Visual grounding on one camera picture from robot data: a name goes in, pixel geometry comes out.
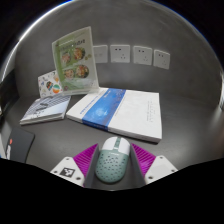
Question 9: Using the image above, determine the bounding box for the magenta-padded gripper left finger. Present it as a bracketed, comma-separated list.
[50, 143, 101, 189]

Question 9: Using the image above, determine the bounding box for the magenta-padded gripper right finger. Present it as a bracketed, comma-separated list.
[128, 143, 179, 186]

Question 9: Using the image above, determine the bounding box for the green and white computer mouse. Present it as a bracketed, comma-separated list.
[95, 135, 132, 184]

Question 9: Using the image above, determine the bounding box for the dark grey mouse pad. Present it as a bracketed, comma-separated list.
[5, 126, 36, 164]

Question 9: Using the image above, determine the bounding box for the white book with blue band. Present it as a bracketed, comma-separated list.
[65, 87, 163, 144]

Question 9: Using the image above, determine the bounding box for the grey building-cover book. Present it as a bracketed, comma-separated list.
[19, 93, 72, 126]

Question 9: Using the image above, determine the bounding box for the white card with colourful stickers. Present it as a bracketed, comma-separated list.
[37, 69, 64, 99]

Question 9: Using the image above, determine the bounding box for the clear stand with green menu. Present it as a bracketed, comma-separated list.
[51, 25, 100, 97]

